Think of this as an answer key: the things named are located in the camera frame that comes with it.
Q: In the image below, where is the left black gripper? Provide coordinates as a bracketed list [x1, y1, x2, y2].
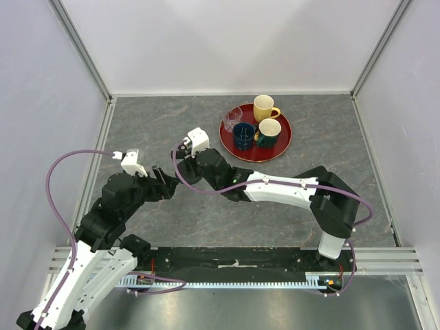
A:
[122, 164, 179, 219]

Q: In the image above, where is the black phone stand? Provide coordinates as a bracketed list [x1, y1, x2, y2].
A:
[170, 139, 203, 186]

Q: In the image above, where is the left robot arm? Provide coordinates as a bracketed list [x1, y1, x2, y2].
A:
[16, 166, 179, 329]

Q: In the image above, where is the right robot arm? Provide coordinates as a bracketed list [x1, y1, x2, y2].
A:
[178, 148, 360, 271]

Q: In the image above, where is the red round tray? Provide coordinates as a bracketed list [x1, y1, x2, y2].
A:
[219, 103, 292, 163]

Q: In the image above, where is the blue mug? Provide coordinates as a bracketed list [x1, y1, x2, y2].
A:
[232, 122, 256, 151]

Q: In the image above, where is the clear glass tumbler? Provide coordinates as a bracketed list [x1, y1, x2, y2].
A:
[223, 107, 243, 133]

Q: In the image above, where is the green mug white interior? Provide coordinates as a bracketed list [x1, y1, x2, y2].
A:
[256, 118, 282, 149]

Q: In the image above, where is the yellow mug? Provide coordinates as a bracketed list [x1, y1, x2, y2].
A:
[253, 95, 281, 122]

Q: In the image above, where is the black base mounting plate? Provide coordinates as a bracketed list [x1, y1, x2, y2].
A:
[144, 247, 353, 283]

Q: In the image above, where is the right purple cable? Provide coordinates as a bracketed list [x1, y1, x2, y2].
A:
[171, 140, 375, 298]

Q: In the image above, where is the purple cable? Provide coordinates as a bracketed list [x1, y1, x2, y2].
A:
[171, 140, 375, 298]
[34, 149, 188, 330]

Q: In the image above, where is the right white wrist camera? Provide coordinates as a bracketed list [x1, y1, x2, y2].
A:
[183, 127, 210, 158]

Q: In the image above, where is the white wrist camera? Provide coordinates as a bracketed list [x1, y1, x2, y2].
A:
[112, 148, 149, 177]
[183, 127, 210, 158]

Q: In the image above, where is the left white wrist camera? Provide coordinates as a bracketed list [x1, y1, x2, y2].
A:
[112, 148, 149, 177]

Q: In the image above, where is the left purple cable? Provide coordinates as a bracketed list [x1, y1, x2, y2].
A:
[34, 149, 188, 330]

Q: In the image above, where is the slotted cable duct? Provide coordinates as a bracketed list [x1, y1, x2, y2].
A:
[115, 274, 344, 290]

